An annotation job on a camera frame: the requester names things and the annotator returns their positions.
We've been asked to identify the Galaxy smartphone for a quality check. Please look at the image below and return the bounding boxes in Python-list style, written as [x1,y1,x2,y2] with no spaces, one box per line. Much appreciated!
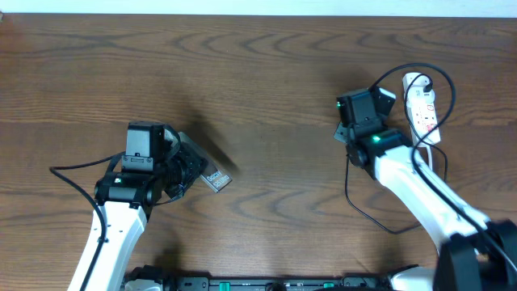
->
[177,131,233,194]

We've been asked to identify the black USB charging cable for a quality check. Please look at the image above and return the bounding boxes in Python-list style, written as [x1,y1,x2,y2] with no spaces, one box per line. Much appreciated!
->
[344,73,449,235]

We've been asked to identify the white power strip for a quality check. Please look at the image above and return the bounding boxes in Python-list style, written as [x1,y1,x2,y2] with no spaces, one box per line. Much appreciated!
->
[402,72,438,144]

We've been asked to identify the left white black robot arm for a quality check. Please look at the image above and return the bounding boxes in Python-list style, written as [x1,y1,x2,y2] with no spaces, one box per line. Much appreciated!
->
[69,121,208,290]

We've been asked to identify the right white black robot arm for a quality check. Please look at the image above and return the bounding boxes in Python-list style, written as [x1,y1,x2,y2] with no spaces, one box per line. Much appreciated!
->
[334,88,516,290]

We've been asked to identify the white power strip cord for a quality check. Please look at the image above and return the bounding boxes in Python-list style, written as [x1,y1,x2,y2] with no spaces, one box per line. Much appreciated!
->
[424,145,435,173]

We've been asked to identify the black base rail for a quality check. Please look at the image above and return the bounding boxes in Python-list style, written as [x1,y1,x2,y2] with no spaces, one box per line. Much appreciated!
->
[120,276,392,291]

